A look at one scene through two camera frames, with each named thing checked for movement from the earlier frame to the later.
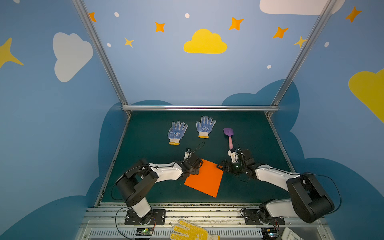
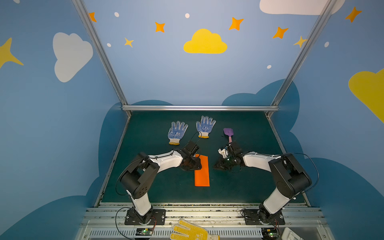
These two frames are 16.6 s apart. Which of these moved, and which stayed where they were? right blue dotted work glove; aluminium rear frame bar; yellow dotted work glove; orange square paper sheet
Moved: orange square paper sheet
Stayed: aluminium rear frame bar; yellow dotted work glove; right blue dotted work glove
